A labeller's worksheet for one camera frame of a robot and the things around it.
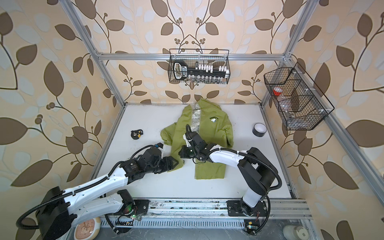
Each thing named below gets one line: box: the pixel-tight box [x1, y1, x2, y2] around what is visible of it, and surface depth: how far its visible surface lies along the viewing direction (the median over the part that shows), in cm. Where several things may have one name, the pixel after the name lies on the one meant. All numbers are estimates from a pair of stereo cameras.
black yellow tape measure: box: [130, 129, 144, 140], surface depth 102 cm
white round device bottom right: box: [283, 225, 309, 240], surface depth 62 cm
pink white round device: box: [74, 217, 101, 240], surface depth 68 cm
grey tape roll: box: [252, 122, 267, 137], surface depth 105 cm
